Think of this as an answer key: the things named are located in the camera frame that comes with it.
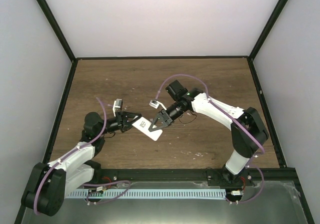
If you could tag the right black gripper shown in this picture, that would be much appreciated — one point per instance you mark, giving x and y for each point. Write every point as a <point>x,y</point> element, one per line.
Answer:
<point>167,119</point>

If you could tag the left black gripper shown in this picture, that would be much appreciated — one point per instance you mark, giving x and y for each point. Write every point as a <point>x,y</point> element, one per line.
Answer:
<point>122,120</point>

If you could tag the white remote control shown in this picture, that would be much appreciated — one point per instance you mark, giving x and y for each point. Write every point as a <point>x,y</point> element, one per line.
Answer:
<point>143,125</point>

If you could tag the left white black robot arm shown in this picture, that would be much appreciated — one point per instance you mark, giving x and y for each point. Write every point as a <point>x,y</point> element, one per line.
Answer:
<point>50,183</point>

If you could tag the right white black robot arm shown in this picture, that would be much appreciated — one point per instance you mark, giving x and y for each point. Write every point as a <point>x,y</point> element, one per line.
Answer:
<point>248,132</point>

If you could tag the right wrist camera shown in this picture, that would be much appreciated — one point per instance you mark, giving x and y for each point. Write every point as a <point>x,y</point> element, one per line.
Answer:
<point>156,104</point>

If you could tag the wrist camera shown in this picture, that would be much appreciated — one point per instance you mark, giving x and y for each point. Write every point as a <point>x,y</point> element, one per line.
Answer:
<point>117,106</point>
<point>156,104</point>

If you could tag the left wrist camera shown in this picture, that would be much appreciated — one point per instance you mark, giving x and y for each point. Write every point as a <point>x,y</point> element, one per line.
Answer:
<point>117,106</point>

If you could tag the light blue slotted cable duct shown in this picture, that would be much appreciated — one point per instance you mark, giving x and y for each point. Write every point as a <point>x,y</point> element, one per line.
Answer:
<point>206,194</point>

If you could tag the black front frame rail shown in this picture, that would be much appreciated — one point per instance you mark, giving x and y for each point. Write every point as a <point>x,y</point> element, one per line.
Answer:
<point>214,177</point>

